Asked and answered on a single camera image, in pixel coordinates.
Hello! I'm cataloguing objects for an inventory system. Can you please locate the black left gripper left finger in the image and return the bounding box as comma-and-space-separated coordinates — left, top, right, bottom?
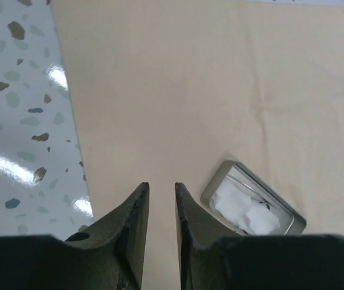
64, 182, 149, 289

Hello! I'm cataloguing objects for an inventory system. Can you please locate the white gauze pad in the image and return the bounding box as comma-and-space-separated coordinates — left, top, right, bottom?
210, 178, 253, 225
237, 204, 280, 235

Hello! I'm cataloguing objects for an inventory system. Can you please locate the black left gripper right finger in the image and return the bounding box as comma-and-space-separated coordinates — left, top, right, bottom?
175, 182, 235, 289

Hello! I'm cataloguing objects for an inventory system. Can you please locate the steel instrument tray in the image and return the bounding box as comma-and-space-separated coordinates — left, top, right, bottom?
200, 160, 307, 236

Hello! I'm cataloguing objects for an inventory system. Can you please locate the beige cloth mat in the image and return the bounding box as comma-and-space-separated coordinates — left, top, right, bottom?
52, 1, 344, 289

